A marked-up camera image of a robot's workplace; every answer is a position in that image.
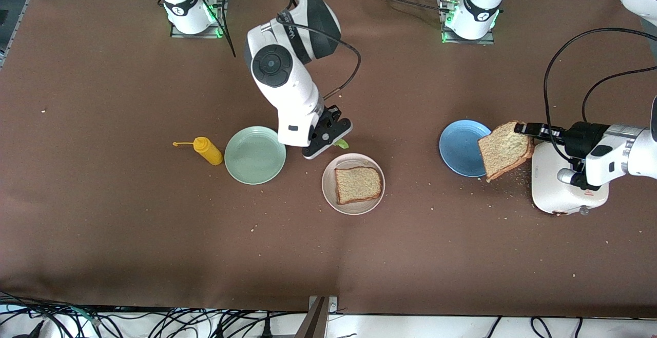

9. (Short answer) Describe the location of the brown table cloth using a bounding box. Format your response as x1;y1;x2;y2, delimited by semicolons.
0;0;657;319

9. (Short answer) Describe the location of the brown bread slice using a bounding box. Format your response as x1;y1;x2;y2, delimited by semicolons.
335;166;383;205
477;121;535;182

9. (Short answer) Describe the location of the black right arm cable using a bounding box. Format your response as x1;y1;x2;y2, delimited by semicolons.
177;0;361;100

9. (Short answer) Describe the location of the white toaster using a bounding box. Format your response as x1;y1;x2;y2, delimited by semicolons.
531;141;610;216

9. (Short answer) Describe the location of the black floor cable tangle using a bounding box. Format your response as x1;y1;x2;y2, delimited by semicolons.
0;291;308;338

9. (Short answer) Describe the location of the metal table bracket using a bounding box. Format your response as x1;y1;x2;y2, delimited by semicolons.
295;295;338;338

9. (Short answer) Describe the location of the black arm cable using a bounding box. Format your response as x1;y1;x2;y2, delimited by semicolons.
177;0;361;100
544;28;657;167

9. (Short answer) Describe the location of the beige plate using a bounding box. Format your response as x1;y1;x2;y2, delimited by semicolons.
322;153;385;215

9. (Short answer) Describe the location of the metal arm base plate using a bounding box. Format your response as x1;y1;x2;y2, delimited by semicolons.
440;0;496;46
170;0;227;39

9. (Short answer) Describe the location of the blue plate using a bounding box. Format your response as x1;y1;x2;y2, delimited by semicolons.
439;120;493;177

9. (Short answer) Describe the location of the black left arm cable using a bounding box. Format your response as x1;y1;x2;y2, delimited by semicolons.
544;28;657;167

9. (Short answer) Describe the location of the yellow mustard squeeze bottle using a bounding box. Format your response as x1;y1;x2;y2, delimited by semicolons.
173;136;224;166

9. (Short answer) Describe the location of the pale green plate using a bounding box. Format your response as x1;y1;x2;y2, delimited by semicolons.
224;126;287;185

